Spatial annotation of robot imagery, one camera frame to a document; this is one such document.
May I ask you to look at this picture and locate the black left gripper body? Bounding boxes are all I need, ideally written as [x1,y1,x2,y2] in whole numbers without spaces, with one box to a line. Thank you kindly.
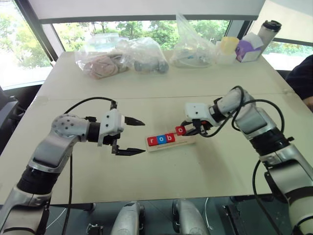
[102,132,122,148]

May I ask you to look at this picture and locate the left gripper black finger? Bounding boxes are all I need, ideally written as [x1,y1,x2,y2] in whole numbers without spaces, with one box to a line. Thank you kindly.
[123,116,146,127]
[111,144,147,157]

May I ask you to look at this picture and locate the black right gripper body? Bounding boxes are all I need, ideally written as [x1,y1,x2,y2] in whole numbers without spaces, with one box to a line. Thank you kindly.
[192,118,212,136]

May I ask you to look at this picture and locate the wooden letter tray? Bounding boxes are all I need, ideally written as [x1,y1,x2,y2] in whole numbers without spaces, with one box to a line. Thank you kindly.
[146,133,197,153]

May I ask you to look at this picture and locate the plastic bag with grey items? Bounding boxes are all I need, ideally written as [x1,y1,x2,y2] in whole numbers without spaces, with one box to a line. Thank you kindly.
[116,37,170,74]

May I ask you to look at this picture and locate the plastic bag with pink items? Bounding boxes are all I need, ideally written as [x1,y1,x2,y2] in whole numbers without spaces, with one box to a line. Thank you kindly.
[74,33,131,80]

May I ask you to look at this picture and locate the silver rounded shape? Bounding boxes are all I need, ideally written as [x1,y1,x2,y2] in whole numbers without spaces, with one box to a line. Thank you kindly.
[114,201,145,235]
[172,199,210,235]

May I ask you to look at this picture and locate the tall clear plastic bag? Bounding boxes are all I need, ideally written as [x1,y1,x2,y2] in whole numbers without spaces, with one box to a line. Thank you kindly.
[169,13,218,69]

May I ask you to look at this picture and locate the yellow and white cup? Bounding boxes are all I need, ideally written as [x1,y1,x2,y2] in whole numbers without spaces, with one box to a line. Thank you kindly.
[215,36,240,65]

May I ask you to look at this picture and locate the purple and white carton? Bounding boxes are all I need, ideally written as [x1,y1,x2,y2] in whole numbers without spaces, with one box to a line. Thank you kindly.
[235,32,265,63]

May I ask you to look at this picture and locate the dark chair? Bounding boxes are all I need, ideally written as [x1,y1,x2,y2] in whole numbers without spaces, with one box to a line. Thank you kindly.
[0,85,26,155]

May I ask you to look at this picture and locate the person in dark clothing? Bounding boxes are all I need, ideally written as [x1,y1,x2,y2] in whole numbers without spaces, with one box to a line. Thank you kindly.
[285,54,313,110]

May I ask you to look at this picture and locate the white roller blind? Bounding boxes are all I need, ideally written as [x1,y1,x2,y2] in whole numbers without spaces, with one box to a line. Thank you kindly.
[26,0,267,24]

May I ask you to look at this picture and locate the white tumbler with black lid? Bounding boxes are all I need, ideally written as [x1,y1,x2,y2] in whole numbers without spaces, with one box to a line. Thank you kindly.
[258,20,282,47]

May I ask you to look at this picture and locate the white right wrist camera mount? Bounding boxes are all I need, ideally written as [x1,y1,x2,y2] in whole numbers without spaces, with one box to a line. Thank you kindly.
[184,102,209,121]

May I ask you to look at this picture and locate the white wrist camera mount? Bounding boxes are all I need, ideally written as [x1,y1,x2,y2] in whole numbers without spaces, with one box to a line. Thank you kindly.
[97,109,125,147]
[184,102,209,121]

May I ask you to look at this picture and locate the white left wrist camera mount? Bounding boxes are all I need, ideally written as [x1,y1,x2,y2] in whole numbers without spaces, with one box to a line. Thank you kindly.
[97,109,125,147]

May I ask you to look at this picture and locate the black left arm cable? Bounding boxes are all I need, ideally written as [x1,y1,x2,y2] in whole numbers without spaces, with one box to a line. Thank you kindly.
[60,97,119,235]

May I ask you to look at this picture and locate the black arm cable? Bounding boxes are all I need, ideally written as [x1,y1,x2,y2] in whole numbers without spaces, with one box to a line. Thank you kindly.
[60,97,119,235]
[199,85,294,235]

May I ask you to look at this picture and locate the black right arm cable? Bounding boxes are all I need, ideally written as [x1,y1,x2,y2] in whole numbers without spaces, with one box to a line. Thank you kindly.
[199,85,294,235]

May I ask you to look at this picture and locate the thin white cable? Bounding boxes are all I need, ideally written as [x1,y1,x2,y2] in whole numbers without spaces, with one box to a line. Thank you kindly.
[204,196,212,230]

